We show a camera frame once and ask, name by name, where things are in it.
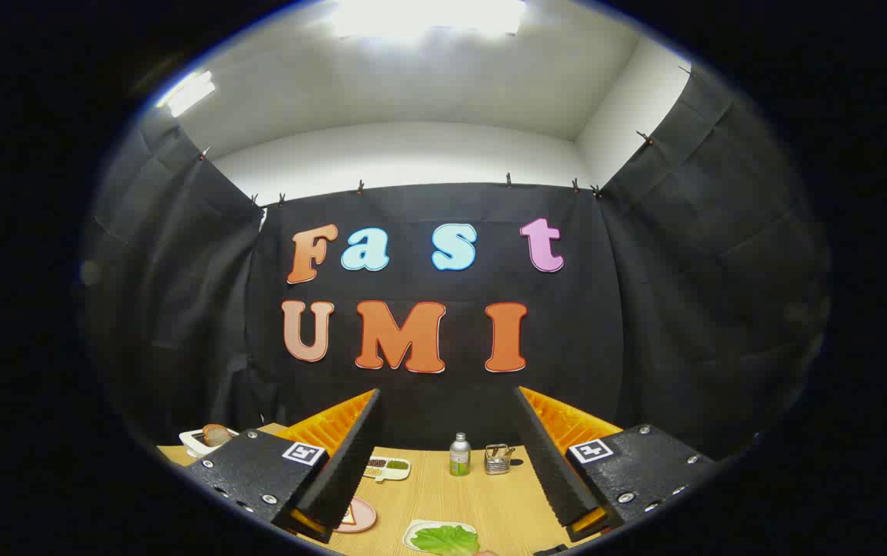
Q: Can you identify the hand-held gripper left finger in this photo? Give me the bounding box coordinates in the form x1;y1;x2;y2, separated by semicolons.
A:
185;388;382;544

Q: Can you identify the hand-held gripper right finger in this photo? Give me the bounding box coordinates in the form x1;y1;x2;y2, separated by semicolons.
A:
513;386;716;544

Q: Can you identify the green lettuce leaf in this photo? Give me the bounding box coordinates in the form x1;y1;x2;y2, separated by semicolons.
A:
410;525;481;556

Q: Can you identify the white divided snack tray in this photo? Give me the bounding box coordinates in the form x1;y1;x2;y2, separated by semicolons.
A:
362;456;412;482

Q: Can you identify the pink plate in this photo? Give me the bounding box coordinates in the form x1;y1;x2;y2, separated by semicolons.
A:
334;497;378;534

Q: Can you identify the green label metal bottle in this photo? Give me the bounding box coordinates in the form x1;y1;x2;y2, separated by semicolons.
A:
449;432;472;477

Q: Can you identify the white square plate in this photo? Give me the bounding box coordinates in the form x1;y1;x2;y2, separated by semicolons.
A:
402;520;480;554

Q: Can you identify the white toaster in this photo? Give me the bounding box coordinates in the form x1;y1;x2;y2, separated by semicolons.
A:
179;426;240;458

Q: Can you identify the ceiling light panel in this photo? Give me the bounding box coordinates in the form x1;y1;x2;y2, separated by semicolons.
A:
156;70;217;118
326;0;528;38

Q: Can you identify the metal wire utensil rack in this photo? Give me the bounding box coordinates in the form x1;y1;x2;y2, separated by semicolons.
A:
484;443;516;476

